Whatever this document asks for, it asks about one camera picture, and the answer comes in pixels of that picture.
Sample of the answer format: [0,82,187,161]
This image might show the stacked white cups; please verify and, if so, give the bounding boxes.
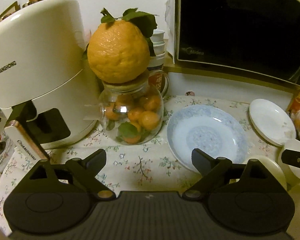
[150,29,165,56]

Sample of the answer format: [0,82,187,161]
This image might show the black microwave oven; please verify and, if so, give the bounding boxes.
[173,0,300,85]

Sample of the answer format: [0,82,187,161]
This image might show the glass jar of kumquats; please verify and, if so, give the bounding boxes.
[83,71,165,145]

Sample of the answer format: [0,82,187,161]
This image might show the red label jar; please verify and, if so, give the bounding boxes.
[147,53,169,98]

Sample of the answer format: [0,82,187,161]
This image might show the blue patterned plate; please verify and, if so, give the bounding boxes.
[167,105,248,173]

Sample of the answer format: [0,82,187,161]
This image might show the white air fryer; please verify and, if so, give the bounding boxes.
[0,0,100,161]

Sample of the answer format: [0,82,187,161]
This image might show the white rose-pattern plate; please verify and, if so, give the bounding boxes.
[249,99,296,146]

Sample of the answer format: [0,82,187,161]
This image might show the large orange citrus with leaves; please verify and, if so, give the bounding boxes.
[85,8,157,84]

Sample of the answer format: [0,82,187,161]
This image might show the large white bowl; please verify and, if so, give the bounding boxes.
[278,139,300,187]

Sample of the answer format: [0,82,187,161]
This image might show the small white bowl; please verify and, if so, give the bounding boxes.
[243,155,287,190]

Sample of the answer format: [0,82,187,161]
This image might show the floral tablecloth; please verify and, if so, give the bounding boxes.
[0,93,298,235]

